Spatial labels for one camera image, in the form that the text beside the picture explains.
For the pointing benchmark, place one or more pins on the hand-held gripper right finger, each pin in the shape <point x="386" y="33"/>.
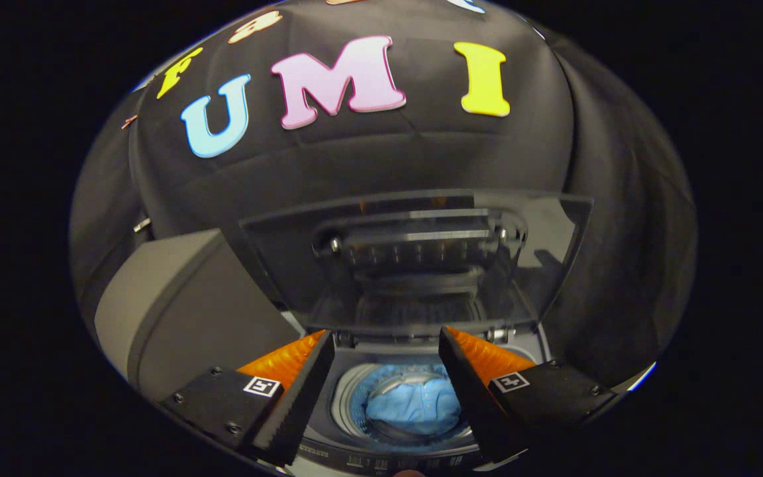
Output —
<point x="471" y="404"/>

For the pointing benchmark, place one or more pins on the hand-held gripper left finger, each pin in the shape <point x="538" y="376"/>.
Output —
<point x="302" y="404"/>

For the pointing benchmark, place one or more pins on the light blue polo shirt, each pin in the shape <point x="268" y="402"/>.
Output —
<point x="414" y="404"/>

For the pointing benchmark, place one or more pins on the dark glass washing machine lid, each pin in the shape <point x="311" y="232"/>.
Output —
<point x="414" y="265"/>

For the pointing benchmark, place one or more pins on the grey cabinet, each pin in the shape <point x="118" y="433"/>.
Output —
<point x="189" y="311"/>

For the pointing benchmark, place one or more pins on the silver clip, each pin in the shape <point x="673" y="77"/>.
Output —
<point x="142" y="225"/>

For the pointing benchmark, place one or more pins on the black backdrop cloth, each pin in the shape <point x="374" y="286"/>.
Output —
<point x="388" y="159"/>

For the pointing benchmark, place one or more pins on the copper clip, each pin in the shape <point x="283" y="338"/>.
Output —
<point x="129" y="121"/>

